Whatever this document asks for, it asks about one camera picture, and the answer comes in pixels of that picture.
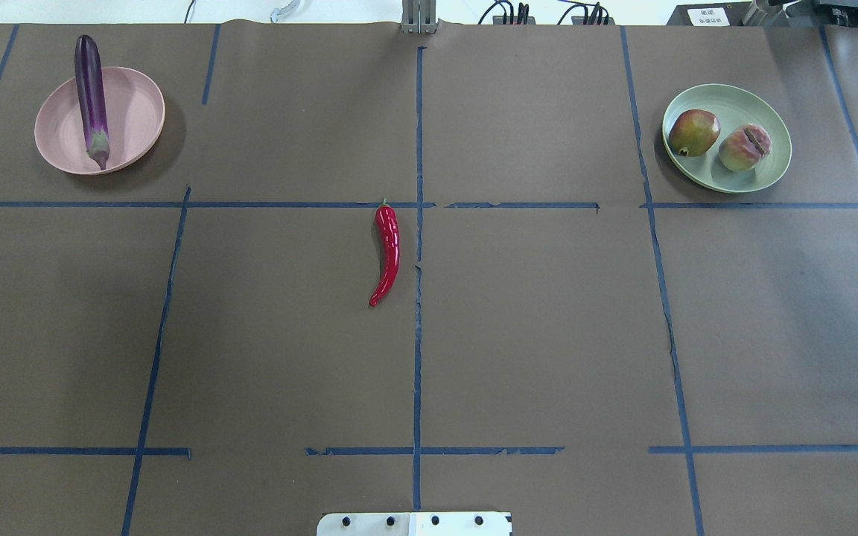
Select purple eggplant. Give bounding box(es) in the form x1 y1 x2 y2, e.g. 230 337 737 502
74 34 110 172

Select pink plate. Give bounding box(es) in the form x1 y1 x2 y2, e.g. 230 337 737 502
34 66 166 176

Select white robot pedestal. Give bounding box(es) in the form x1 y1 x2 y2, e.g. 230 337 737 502
316 510 513 535

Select aluminium frame post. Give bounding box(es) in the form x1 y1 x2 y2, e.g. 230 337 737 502
401 0 439 34

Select red yellow pomegranate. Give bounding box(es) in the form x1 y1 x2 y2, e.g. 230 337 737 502
667 109 719 157

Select green plate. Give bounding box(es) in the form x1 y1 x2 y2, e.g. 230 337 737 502
661 83 793 194

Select red chili pepper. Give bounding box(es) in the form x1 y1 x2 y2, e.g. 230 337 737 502
369 198 401 307

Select yellow pink peach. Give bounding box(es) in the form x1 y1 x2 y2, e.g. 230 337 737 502
718 124 772 173

